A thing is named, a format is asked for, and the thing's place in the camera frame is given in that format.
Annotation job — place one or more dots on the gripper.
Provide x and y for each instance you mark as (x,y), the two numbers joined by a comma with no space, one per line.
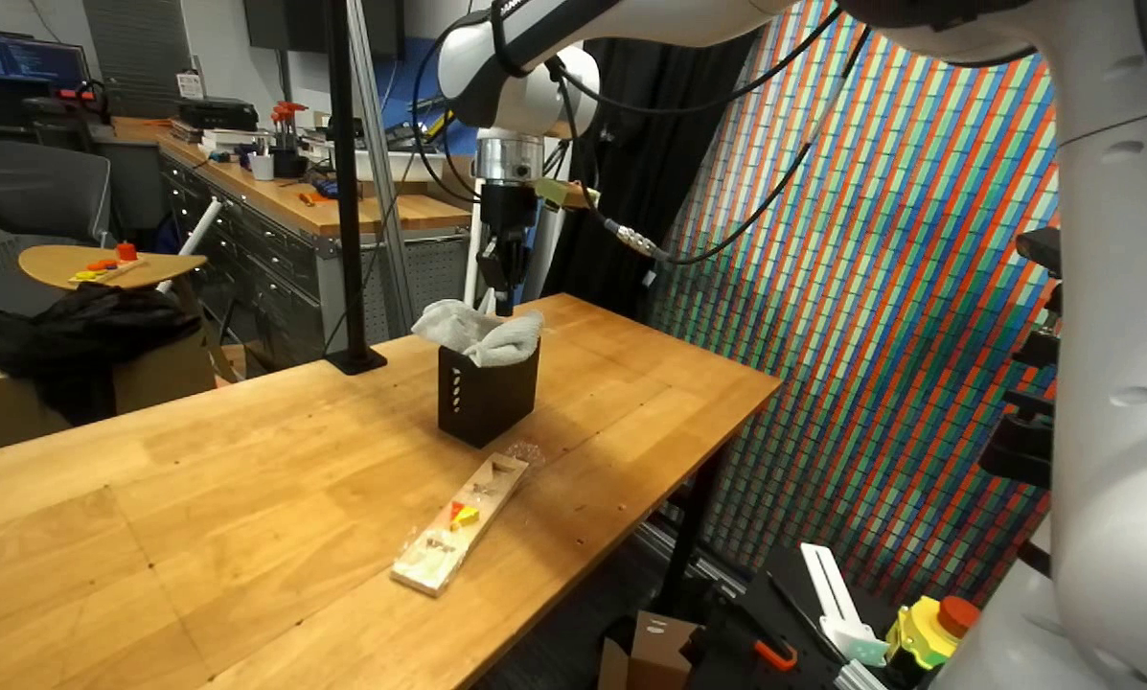
(509,209)

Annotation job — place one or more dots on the white towel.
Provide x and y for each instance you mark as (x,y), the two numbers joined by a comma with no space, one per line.
(496,337)

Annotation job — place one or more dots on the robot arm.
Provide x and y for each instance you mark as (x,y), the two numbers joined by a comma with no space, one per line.
(1110,287)

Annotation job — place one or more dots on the black device box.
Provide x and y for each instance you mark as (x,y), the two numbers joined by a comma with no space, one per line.
(217,113)

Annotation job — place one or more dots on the large cardboard box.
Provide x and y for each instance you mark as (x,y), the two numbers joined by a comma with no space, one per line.
(166,374)

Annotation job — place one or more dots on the small cardboard box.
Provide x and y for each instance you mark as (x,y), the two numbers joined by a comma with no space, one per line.
(659,652)

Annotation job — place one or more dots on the black curtain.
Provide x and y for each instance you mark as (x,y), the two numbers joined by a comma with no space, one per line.
(640,172)

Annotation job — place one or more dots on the black pole stand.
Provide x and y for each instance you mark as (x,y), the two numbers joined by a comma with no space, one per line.
(348,192)

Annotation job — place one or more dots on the wooden-top drawer workbench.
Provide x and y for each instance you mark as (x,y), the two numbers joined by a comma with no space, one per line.
(276,249)

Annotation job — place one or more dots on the white cup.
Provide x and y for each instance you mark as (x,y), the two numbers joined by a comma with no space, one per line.
(263,167)

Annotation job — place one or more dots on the wooden puzzle board in wrap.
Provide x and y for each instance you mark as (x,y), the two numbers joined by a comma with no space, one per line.
(458,527)

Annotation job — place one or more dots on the orange block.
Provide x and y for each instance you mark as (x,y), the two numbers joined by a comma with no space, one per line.
(126,251)

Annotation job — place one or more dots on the black bag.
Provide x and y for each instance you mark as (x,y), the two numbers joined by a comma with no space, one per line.
(75,340)

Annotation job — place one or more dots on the small round wooden table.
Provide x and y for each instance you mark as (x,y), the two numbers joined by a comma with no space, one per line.
(65,266)

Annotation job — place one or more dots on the grey office chair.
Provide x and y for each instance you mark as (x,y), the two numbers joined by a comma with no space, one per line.
(41,192)

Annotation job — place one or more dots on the monitor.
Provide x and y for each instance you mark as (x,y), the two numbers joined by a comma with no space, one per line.
(22,59)

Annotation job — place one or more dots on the yellow emergency stop button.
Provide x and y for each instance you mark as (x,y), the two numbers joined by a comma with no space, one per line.
(928,632)

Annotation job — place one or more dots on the aluminium profile post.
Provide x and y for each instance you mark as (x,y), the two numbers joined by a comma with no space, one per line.
(381,172)

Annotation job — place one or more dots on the dark wall screen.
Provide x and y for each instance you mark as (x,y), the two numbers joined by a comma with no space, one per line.
(286,24)

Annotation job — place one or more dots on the colourful striped wall panel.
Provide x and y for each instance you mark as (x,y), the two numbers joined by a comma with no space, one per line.
(880,316)

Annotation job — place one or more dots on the white metal bracket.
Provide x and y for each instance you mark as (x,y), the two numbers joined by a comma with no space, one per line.
(837,599)

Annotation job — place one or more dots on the black clamp mount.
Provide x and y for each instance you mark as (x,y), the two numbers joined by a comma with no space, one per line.
(1023,431)

